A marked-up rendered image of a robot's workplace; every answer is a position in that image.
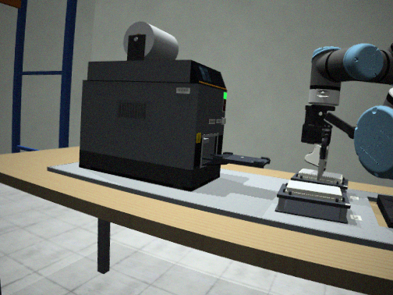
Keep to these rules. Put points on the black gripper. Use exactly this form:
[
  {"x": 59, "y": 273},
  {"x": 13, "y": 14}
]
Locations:
[{"x": 319, "y": 131}]

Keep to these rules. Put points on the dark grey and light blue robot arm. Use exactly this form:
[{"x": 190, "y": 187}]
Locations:
[{"x": 373, "y": 137}]

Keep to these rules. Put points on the white roll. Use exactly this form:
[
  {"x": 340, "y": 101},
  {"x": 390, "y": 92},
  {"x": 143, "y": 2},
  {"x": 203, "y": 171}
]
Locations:
[{"x": 159, "y": 45}]

